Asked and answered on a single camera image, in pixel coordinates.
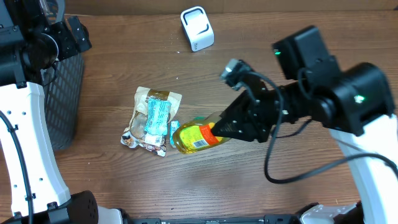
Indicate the small teal tissue pack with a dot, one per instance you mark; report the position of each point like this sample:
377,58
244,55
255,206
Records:
174,125

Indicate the yellow liquid bottle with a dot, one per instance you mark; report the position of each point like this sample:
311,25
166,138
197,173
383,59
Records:
195,136

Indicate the grey plastic basket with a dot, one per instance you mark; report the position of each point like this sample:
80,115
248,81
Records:
62,88

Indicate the white barcode scanner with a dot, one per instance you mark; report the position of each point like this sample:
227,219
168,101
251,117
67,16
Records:
197,28

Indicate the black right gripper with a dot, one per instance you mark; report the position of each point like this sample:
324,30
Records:
259,116

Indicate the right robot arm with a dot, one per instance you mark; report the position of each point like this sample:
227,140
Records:
356,106

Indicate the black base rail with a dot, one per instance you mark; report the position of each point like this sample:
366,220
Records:
211,220

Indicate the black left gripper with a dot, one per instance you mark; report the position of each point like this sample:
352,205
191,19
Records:
61,31

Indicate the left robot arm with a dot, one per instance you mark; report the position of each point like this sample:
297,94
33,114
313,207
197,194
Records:
30,44

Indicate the brown white snack bag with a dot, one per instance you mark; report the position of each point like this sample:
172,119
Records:
134,135

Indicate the teal wet wipes pack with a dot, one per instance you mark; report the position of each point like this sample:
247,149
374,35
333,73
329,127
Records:
158,116

